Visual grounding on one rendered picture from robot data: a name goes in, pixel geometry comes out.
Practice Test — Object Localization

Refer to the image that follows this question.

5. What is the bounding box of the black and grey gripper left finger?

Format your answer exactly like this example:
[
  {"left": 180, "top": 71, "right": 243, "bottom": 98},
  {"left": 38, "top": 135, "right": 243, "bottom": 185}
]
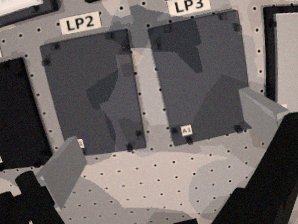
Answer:
[{"left": 0, "top": 136, "right": 88, "bottom": 224}]

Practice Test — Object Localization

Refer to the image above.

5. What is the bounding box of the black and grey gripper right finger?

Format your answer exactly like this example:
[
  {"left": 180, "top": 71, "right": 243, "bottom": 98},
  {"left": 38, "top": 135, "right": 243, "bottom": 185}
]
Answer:
[{"left": 211, "top": 87, "right": 298, "bottom": 224}]

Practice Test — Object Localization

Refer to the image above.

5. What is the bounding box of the grey perforated base plate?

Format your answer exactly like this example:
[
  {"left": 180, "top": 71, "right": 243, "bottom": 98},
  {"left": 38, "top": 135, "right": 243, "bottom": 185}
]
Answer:
[{"left": 0, "top": 0, "right": 298, "bottom": 224}]

